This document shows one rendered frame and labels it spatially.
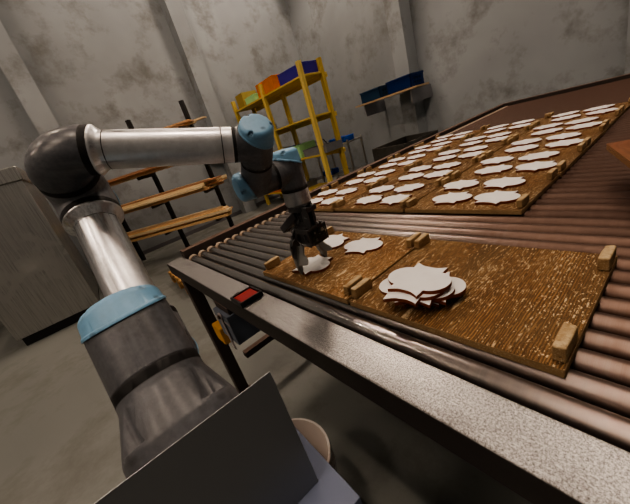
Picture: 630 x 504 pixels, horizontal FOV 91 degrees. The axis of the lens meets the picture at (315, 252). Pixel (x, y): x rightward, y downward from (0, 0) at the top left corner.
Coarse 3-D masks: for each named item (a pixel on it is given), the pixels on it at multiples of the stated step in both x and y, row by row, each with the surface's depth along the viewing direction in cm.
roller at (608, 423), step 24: (216, 264) 133; (264, 288) 98; (312, 312) 79; (336, 312) 73; (384, 336) 61; (408, 336) 59; (432, 360) 53; (456, 360) 50; (480, 384) 47; (504, 384) 44; (528, 384) 43; (552, 408) 40; (576, 408) 38; (600, 408) 38; (600, 432) 36; (624, 432) 35
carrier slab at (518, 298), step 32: (416, 256) 83; (448, 256) 78; (480, 256) 74; (512, 256) 70; (544, 256) 67; (576, 256) 63; (480, 288) 63; (512, 288) 60; (544, 288) 57; (576, 288) 55; (416, 320) 60; (448, 320) 57; (480, 320) 55; (512, 320) 52; (544, 320) 50; (576, 320) 49; (512, 352) 47; (544, 352) 45; (576, 352) 45
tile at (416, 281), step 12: (420, 264) 69; (396, 276) 67; (408, 276) 65; (420, 276) 64; (432, 276) 63; (444, 276) 61; (396, 288) 63; (408, 288) 61; (420, 288) 60; (432, 288) 59; (444, 288) 58
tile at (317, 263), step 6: (312, 258) 101; (318, 258) 100; (324, 258) 98; (330, 258) 97; (312, 264) 97; (318, 264) 95; (324, 264) 94; (294, 270) 96; (306, 270) 94; (312, 270) 92; (318, 270) 92; (324, 270) 92
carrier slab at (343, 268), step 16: (352, 240) 108; (384, 240) 100; (400, 240) 96; (336, 256) 99; (352, 256) 96; (368, 256) 92; (384, 256) 89; (400, 256) 86; (272, 272) 102; (288, 272) 98; (320, 272) 92; (336, 272) 89; (352, 272) 86; (368, 272) 83; (384, 272) 82; (304, 288) 88; (320, 288) 83; (336, 288) 80
